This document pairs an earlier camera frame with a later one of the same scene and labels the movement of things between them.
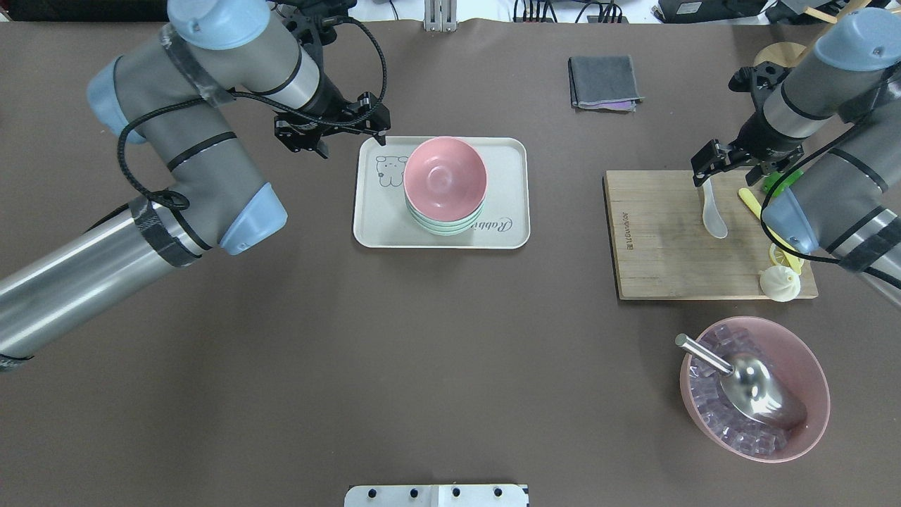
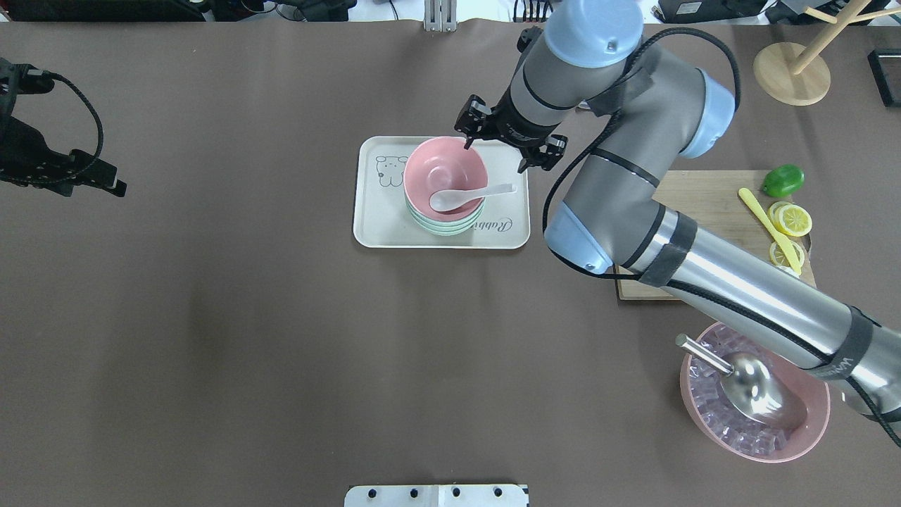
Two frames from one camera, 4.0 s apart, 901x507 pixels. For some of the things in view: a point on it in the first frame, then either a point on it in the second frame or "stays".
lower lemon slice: [778, 255] stays
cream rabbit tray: [382, 219] stays
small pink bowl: [445, 178] stays
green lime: [771, 179] stays
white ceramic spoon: [712, 217] -> [450, 201]
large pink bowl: [796, 357] stays
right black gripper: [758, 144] -> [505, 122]
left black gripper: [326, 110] -> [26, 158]
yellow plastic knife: [757, 210] stays
